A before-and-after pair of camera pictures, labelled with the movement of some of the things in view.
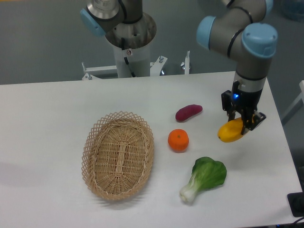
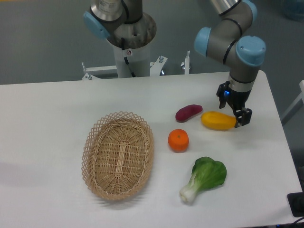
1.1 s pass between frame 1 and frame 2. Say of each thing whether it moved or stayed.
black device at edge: stayed
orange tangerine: stayed
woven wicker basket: stayed
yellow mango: moved
